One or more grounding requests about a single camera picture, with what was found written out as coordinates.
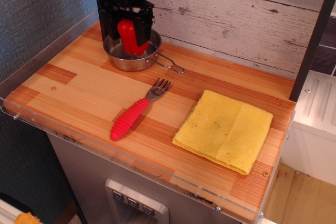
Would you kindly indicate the small steel pan with handle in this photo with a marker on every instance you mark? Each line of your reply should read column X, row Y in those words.
column 130, row 62

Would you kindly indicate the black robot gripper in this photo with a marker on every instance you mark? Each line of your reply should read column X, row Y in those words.
column 139, row 11

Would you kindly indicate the white toy cabinet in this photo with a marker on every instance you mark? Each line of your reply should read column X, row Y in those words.
column 310, row 142

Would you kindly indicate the grey toy fridge cabinet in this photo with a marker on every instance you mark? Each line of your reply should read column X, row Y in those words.
column 87, row 174

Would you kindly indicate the fork with red handle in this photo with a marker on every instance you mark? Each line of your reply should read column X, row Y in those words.
column 128, row 118

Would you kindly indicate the yellow object bottom left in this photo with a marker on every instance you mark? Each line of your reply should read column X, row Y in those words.
column 26, row 218

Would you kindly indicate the folded yellow cloth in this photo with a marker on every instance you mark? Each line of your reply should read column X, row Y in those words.
column 225, row 131

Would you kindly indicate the red toy bell pepper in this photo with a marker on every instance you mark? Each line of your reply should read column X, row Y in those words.
column 127, row 33

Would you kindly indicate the dark vertical post right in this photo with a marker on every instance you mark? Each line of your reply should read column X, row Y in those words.
column 312, row 47

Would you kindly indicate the clear acrylic table guard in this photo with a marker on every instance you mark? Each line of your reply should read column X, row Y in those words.
column 72, row 91

